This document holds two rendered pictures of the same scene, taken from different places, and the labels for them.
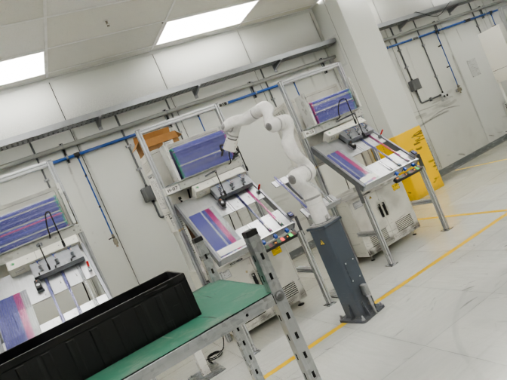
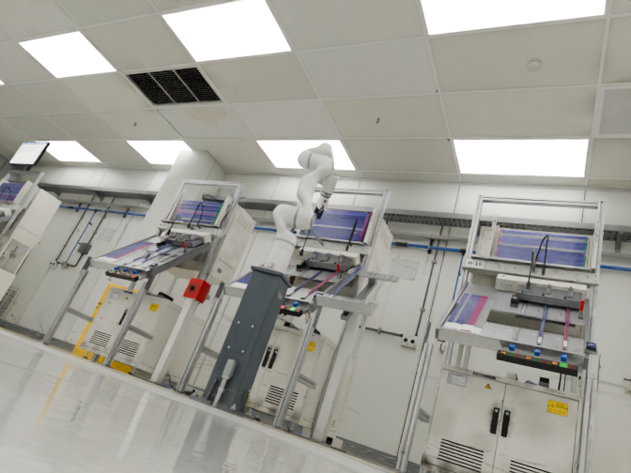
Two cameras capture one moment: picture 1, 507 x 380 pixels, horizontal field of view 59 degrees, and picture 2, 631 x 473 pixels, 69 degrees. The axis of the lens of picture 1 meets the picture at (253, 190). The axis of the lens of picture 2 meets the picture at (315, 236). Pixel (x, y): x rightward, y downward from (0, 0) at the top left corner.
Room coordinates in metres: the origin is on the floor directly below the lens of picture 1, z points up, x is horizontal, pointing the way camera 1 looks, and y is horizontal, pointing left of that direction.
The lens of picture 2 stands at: (1.93, -2.42, 0.02)
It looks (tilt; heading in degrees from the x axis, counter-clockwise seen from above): 22 degrees up; 57
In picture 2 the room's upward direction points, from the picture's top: 20 degrees clockwise
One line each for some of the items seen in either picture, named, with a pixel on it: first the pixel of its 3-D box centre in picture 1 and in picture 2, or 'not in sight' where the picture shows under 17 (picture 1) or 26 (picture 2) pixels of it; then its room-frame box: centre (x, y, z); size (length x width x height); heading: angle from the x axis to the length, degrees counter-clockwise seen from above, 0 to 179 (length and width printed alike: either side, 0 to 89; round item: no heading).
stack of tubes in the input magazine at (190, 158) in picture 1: (202, 154); (337, 227); (3.87, 0.28, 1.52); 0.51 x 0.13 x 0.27; 115
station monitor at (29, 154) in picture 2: not in sight; (32, 157); (1.82, 4.58, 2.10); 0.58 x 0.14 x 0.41; 115
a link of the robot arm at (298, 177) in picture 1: (302, 183); (285, 224); (3.08, -0.33, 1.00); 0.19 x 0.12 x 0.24; 131
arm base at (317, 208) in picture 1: (318, 210); (278, 260); (3.10, -0.35, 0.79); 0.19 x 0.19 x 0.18
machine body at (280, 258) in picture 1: (247, 286); (286, 381); (3.95, 0.39, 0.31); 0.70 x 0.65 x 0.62; 115
